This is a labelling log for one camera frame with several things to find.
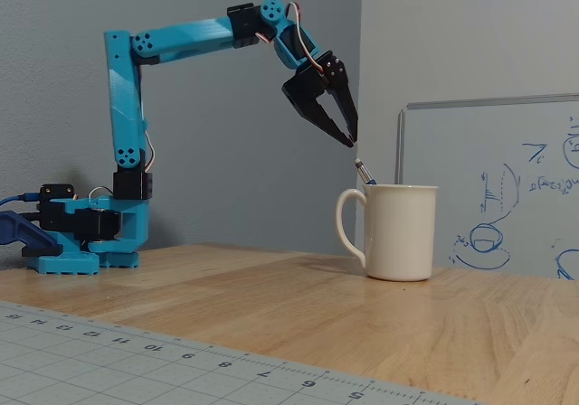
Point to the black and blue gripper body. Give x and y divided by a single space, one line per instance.
304 92

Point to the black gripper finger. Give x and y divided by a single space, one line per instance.
341 93
332 127

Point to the white ceramic mug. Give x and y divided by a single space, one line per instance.
398 233

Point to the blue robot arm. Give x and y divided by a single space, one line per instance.
122 106

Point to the blue pen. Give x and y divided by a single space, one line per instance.
364 172

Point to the whiteboard with blue drawings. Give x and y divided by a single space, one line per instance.
497 152

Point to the dark blue table clamp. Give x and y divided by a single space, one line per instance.
22 233

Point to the grey cutting mat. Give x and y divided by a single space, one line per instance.
90 369

